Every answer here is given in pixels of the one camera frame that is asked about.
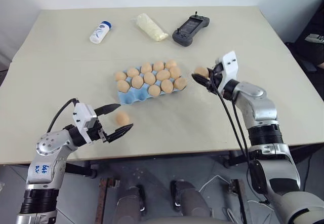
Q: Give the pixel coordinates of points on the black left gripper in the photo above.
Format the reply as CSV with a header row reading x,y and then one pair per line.
x,y
100,134

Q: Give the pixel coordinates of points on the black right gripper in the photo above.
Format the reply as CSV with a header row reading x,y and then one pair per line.
x,y
217,78

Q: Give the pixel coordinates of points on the brown egg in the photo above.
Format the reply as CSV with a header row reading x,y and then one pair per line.
x,y
171,63
149,78
146,68
163,75
175,72
122,86
158,66
180,83
120,76
201,72
137,81
122,118
132,72
154,90
167,85

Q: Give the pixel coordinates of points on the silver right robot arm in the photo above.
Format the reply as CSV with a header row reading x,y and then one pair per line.
x,y
263,122

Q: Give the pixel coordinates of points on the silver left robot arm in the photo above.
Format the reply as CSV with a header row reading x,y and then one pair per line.
x,y
48,158

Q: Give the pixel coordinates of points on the blue egg carton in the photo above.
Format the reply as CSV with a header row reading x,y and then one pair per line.
x,y
134,97

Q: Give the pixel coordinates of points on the grey handheld controller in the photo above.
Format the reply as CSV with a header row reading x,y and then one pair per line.
x,y
190,30

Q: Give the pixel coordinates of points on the clear bag of white powder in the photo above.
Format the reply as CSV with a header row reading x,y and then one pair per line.
x,y
150,27

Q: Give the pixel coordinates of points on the dark grey rounded robot foot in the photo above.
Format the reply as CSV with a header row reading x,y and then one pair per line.
x,y
130,201
188,198

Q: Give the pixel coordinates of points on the white plastic bottle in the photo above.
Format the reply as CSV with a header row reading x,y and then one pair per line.
x,y
100,32

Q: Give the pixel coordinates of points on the person in black clothes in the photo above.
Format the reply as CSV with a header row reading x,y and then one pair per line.
x,y
310,41

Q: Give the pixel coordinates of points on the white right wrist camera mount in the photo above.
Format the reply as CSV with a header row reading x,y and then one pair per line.
x,y
231,67

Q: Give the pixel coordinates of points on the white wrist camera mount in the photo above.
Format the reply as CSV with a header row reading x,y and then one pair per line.
x,y
231,67
82,117

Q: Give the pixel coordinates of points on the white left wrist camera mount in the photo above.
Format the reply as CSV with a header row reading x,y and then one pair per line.
x,y
82,117

